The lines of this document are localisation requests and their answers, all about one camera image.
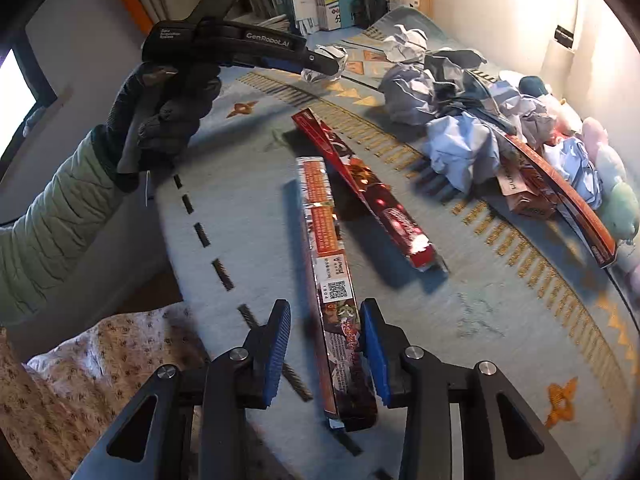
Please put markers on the wall socket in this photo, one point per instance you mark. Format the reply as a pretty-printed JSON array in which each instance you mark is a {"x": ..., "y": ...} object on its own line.
[{"x": 565, "y": 36}]

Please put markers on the white and blue plush toy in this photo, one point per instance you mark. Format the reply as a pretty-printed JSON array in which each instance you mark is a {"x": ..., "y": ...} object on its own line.
[{"x": 532, "y": 86}]

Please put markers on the floral cloth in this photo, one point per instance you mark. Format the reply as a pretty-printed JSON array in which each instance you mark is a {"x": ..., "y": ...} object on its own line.
[{"x": 75, "y": 385}]

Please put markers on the bright window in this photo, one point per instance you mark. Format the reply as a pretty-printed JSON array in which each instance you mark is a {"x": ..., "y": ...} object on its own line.
[{"x": 12, "y": 100}]

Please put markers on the crumpled pale blue paper ball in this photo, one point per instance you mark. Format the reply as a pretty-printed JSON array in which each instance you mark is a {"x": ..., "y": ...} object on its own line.
[
  {"x": 525, "y": 110},
  {"x": 575, "y": 165},
  {"x": 462, "y": 152}
]

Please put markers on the white paper ball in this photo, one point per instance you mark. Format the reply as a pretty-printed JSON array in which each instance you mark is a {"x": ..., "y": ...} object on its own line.
[
  {"x": 334, "y": 53},
  {"x": 405, "y": 45}
]

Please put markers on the pale plush toy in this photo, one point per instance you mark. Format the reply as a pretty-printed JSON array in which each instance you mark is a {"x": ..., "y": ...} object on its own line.
[{"x": 567, "y": 115}]

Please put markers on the person's left hand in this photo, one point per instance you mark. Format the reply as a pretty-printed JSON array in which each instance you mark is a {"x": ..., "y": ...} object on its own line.
[{"x": 170, "y": 110}]

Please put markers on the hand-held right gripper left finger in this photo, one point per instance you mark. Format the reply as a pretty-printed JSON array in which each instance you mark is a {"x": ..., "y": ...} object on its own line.
[{"x": 277, "y": 350}]

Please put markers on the crumpled dark grey paper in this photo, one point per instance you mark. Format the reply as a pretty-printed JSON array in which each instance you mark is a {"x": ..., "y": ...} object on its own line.
[{"x": 450, "y": 72}]

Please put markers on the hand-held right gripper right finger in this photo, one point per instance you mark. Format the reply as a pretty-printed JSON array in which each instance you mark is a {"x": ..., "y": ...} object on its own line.
[{"x": 375, "y": 355}]

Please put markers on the small orange box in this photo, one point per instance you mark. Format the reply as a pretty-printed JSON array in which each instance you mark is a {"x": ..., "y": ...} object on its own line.
[{"x": 530, "y": 200}]

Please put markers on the wooden desk box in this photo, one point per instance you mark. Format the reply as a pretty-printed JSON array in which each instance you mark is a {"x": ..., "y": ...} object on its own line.
[{"x": 410, "y": 2}]

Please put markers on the crumpled lavender paper ball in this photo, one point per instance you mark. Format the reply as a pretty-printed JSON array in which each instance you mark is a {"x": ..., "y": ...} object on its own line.
[{"x": 407, "y": 95}]

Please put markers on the black mesh pen holder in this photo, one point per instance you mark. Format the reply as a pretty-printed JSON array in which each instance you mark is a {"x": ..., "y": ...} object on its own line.
[{"x": 372, "y": 10}]

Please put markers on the three-ball plush skewer toy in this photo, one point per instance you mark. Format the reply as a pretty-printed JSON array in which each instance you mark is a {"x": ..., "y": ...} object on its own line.
[{"x": 620, "y": 205}]

